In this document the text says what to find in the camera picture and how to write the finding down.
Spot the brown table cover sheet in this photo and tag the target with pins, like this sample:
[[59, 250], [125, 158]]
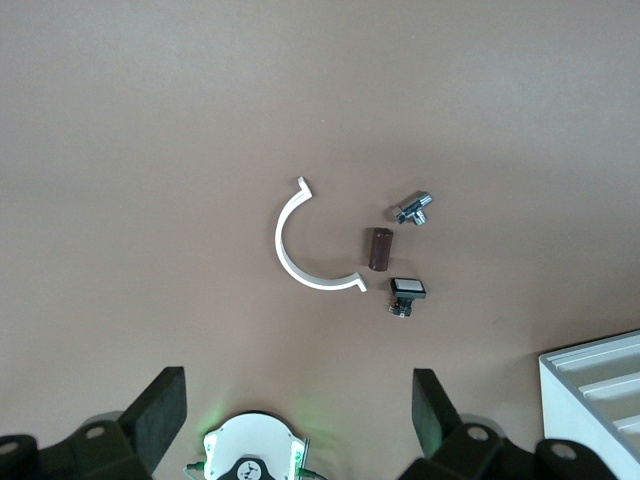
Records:
[[200, 150]]

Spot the black switch with white cap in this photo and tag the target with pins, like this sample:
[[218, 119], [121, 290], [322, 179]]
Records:
[[407, 286]]

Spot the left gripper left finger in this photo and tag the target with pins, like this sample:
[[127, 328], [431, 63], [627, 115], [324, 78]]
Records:
[[155, 415]]

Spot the white drawer cabinet housing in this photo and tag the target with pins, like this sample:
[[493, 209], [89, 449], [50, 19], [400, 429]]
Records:
[[565, 415]]

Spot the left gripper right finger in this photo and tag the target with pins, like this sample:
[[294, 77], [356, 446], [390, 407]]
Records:
[[430, 415]]

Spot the chrome metal valve fitting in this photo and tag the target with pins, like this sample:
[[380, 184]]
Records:
[[412, 205]]

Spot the white plastic drawer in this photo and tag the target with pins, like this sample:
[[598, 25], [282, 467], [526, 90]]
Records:
[[625, 397], [631, 432], [610, 360]]

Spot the dark brown terminal block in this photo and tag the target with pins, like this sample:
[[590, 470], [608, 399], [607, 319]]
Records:
[[380, 249]]

